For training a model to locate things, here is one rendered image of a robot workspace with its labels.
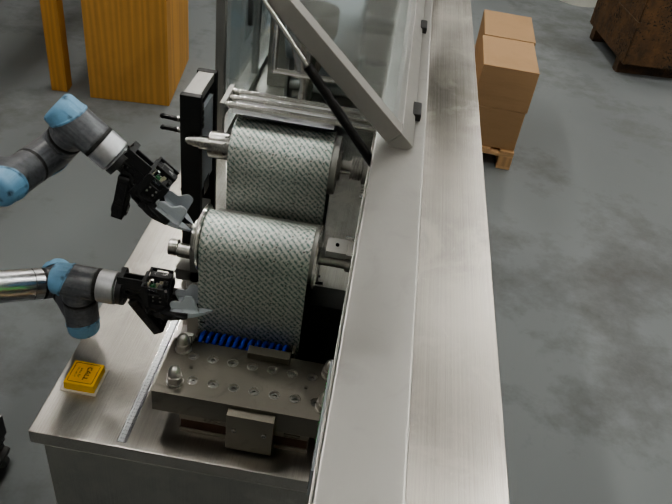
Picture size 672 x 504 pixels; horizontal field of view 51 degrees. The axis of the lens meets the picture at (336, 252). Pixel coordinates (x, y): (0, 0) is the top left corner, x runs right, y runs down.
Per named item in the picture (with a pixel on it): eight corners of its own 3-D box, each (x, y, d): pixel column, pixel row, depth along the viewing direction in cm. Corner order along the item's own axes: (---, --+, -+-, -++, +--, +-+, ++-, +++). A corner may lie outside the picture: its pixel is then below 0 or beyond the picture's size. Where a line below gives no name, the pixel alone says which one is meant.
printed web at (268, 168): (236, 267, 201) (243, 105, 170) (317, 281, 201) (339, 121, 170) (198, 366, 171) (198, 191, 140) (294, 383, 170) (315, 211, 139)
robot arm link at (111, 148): (82, 162, 142) (98, 143, 149) (100, 178, 144) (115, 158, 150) (103, 141, 139) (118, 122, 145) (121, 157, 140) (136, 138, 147)
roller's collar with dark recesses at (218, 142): (213, 148, 174) (214, 125, 170) (237, 152, 173) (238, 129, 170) (206, 161, 169) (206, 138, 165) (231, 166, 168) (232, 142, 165)
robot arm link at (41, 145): (5, 164, 144) (29, 136, 137) (40, 140, 152) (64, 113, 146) (34, 193, 146) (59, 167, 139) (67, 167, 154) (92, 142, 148)
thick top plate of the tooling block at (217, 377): (174, 355, 164) (174, 336, 160) (345, 385, 163) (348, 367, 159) (152, 409, 151) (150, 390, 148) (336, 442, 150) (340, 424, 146)
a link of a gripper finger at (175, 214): (199, 226, 148) (166, 196, 145) (182, 240, 151) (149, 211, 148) (204, 218, 151) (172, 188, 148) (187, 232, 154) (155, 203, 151)
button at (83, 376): (76, 366, 167) (75, 359, 165) (105, 371, 167) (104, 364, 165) (63, 388, 161) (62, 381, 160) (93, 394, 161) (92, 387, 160)
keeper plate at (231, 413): (227, 440, 154) (228, 407, 148) (272, 448, 154) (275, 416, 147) (224, 449, 153) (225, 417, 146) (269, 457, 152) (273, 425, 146)
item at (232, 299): (198, 330, 164) (198, 269, 153) (298, 348, 163) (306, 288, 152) (198, 332, 164) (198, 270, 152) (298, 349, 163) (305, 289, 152)
